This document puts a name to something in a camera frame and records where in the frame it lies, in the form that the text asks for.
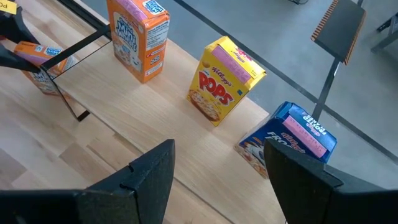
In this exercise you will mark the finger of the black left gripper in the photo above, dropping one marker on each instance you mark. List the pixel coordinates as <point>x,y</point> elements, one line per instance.
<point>14,26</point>
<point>12,60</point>

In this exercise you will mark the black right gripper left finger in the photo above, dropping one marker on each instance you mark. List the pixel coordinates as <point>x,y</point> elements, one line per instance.
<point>124,199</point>

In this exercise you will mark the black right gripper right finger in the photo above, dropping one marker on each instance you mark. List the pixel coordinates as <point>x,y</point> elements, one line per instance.
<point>311,193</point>

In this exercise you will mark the orange Mini Wheats cereal box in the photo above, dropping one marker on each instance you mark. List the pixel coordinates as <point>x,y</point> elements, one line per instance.
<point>136,37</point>
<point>34,51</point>

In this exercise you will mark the blue Frosted Flakes cereal box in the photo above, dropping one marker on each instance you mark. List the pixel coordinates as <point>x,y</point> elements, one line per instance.
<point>298,130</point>

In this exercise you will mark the yellow Pops cereal box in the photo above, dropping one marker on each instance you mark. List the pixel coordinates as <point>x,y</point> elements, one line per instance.
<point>217,90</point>

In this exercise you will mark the grey metal table legs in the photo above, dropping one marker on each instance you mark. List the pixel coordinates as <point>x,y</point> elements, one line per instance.
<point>385,42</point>

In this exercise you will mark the black aluminium rig frame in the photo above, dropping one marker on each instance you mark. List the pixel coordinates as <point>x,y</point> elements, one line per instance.
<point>84,15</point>

